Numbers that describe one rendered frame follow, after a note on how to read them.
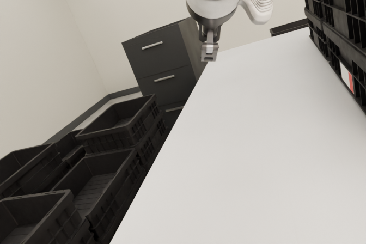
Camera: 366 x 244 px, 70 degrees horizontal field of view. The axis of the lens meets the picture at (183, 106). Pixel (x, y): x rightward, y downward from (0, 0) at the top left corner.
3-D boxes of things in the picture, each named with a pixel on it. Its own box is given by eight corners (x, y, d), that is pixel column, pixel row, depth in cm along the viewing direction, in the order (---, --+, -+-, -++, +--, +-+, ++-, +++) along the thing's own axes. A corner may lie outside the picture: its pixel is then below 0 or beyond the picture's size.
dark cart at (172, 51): (214, 139, 203) (177, 23, 173) (162, 148, 217) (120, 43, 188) (221, 107, 258) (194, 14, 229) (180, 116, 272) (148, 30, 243)
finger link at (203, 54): (201, 41, 39) (200, 51, 45) (200, 53, 39) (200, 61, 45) (219, 41, 39) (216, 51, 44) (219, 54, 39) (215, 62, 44)
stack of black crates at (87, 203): (129, 288, 92) (87, 215, 82) (63, 287, 102) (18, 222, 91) (162, 205, 128) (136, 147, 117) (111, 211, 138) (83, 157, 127)
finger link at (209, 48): (202, 19, 39) (202, 24, 41) (201, 50, 39) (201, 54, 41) (219, 19, 39) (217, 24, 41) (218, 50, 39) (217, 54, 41)
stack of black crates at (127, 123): (163, 205, 128) (127, 125, 114) (111, 210, 138) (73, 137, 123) (181, 158, 164) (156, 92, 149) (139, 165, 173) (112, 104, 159)
